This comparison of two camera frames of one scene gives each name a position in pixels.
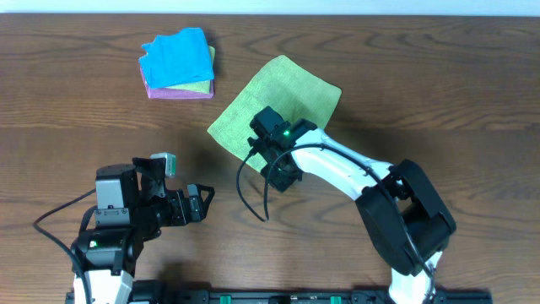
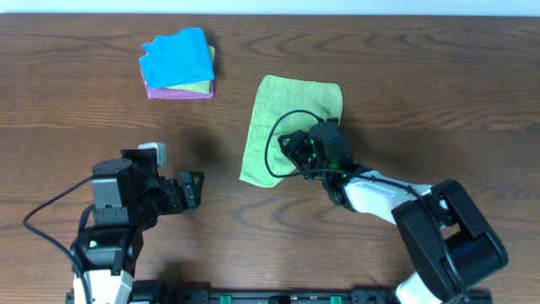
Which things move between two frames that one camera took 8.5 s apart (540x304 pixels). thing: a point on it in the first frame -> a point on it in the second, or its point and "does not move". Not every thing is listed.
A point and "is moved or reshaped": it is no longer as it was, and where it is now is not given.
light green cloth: (294, 92) is moved or reshaped
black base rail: (277, 296) does not move
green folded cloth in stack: (201, 87) does not move
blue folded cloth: (176, 58) does not move
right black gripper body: (280, 178) -> (301, 153)
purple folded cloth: (177, 94) does not move
